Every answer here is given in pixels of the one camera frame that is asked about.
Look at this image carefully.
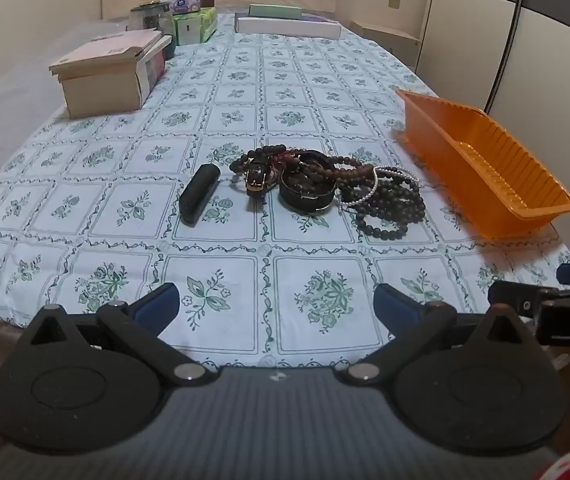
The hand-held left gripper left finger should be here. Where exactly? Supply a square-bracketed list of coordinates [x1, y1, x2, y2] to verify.
[18, 282, 218, 387]

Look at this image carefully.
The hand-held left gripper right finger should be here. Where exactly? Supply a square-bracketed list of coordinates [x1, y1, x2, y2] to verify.
[332, 284, 540, 387]

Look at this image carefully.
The dark bead bracelet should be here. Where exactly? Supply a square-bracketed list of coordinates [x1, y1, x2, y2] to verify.
[354, 206, 410, 241]
[339, 166, 427, 224]

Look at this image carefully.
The white pearl necklace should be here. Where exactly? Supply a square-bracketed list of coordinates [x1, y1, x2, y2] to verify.
[334, 167, 382, 212]

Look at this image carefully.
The black oblong case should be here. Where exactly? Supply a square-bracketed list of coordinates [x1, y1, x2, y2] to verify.
[180, 162, 222, 226]

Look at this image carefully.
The brown bead bracelet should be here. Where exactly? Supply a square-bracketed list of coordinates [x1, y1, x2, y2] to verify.
[290, 152, 381, 193]

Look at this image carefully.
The black strap wristwatch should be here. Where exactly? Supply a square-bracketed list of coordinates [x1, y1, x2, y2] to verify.
[244, 152, 279, 197]

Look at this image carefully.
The orange plastic tray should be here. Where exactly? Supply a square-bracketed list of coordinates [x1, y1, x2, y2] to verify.
[396, 89, 570, 241]

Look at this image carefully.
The red bead bracelet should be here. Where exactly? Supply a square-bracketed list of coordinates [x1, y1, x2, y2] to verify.
[271, 148, 310, 167]

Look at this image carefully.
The white grey sliding wardrobe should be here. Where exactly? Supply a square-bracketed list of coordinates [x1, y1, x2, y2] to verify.
[414, 0, 570, 263]

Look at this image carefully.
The beige cardboard box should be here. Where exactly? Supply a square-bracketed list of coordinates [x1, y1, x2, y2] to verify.
[48, 30, 172, 120]

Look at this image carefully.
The dark red printed box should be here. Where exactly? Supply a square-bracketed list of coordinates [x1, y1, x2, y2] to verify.
[138, 45, 169, 97]

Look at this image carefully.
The clear plastic sheet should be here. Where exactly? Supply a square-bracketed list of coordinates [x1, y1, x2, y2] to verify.
[0, 15, 132, 201]

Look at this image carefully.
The white nightstand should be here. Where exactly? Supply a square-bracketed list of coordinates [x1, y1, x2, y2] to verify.
[350, 20, 422, 69]

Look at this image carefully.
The green tissue pack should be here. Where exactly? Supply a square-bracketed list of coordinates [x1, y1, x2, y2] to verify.
[172, 6, 219, 46]

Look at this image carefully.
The dark glass jar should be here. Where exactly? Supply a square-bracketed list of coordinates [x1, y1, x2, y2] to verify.
[128, 2, 177, 59]

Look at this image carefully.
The long white box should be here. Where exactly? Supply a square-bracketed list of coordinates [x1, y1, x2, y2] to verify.
[235, 16, 342, 40]

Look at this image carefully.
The purple tissue box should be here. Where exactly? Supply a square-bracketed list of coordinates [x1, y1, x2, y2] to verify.
[157, 0, 201, 15]

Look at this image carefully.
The long green box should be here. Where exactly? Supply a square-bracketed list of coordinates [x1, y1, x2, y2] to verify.
[248, 4, 304, 19]

